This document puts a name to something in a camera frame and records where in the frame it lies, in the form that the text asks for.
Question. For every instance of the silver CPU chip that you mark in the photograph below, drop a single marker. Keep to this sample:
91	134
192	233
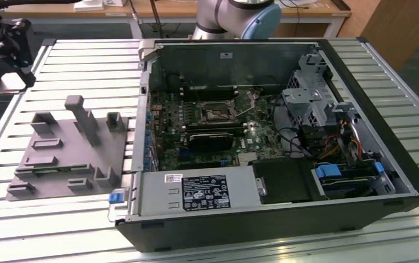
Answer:
9	82

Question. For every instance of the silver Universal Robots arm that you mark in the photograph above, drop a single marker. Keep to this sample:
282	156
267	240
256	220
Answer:
212	16

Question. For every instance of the black RAM slot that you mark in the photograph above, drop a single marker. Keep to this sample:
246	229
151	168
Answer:
212	131
212	126
216	89

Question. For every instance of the CPU socket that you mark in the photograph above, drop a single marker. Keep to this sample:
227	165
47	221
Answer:
218	112

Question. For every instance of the wooden desk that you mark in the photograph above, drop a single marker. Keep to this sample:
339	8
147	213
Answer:
84	15

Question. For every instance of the white box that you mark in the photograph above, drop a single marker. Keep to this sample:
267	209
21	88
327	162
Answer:
84	5

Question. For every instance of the grey plastic parts rack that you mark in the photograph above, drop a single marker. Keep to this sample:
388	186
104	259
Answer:
72	156

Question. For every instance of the green RAM stick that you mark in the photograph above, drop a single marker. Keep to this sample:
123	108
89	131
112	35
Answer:
60	170

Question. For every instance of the blue case latch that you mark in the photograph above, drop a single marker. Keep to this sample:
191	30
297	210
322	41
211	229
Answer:
115	198

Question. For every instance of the small black white sticker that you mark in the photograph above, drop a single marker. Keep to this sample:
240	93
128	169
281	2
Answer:
224	55

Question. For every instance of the grey power supply with label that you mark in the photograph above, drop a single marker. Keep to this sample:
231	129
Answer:
158	191

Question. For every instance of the black graphics card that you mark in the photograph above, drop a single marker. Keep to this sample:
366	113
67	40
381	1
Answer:
210	142

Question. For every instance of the thin metal locking lever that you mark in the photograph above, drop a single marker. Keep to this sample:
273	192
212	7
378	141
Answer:
243	111

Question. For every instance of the small silver heat sink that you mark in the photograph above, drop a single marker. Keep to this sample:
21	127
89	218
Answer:
247	159

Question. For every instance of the green motherboard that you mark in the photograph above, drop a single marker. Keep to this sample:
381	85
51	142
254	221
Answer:
259	142

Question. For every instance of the silver metal drive cage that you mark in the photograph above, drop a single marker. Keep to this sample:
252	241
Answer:
301	96

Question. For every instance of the white papers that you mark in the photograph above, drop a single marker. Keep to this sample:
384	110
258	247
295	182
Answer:
301	2

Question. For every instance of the black open PC case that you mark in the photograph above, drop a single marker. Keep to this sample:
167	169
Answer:
231	233

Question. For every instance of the black plastic shroud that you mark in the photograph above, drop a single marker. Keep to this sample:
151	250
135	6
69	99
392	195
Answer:
286	180

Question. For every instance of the hard disk in blue carrier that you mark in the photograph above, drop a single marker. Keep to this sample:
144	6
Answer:
327	171

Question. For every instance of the small blue plastic clip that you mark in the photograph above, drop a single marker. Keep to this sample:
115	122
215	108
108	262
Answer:
378	168

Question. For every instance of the brown wooden cabinet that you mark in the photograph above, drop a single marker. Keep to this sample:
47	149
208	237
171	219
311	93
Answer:
402	27

